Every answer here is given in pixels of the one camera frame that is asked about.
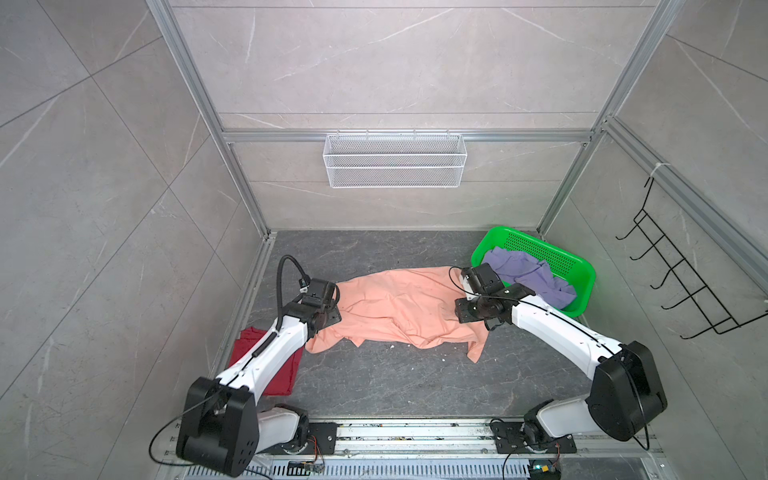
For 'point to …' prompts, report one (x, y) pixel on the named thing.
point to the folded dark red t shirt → (282, 383)
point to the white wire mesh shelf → (394, 160)
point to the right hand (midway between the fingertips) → (463, 307)
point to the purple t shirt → (516, 267)
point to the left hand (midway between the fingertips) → (324, 307)
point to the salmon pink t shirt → (404, 308)
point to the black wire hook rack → (678, 267)
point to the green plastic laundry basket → (567, 265)
